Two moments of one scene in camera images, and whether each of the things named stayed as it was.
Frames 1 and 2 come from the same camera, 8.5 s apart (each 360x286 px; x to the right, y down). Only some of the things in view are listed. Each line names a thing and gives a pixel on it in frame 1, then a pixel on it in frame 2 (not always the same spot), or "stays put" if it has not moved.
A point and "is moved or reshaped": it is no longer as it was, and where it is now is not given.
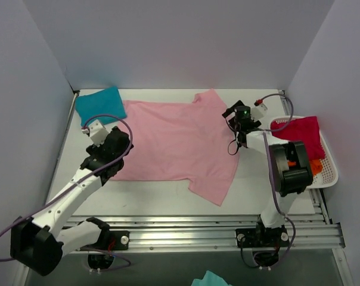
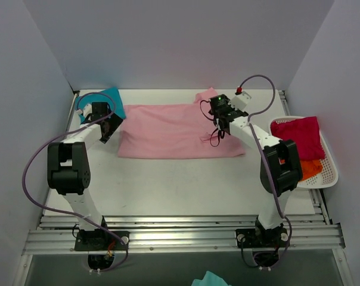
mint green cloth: (210, 279) stays put
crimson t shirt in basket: (304, 129) stays put
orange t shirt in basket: (316, 166) stays put
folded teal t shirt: (107, 102) stays put
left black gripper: (120, 143) to (112, 128)
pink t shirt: (186, 142) is moved or reshaped
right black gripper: (230, 110) to (215, 111)
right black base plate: (251, 238) stays put
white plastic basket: (328, 176) stays put
